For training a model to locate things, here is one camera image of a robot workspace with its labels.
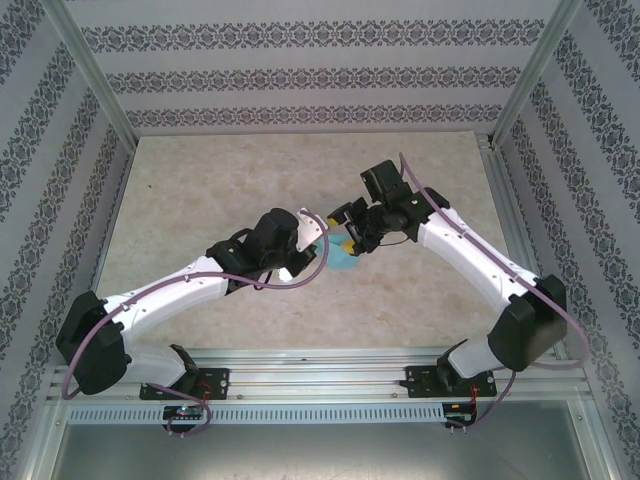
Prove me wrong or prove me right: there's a grey metal sheet panel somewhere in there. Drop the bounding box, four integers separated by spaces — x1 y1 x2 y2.
37 402 616 480

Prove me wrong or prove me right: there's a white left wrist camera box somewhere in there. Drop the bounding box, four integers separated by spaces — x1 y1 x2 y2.
294 207 329 254

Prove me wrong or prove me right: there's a purple cable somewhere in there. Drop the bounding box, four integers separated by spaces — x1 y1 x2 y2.
397 152 590 435
60 209 331 441

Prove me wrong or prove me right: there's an aluminium mounting rail beam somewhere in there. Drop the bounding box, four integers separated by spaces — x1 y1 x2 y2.
47 347 591 404

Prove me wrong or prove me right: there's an aluminium side rail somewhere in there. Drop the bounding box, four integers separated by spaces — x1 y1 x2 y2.
477 132 569 361

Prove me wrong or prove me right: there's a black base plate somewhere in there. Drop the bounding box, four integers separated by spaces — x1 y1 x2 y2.
399 364 496 400
141 367 231 401

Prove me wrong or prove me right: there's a slotted grey cable duct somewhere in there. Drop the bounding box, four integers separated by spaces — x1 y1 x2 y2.
67 403 446 426

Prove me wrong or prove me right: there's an aluminium frame post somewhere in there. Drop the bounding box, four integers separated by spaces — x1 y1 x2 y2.
42 0 139 149
489 0 586 149
29 392 69 480
574 394 621 480

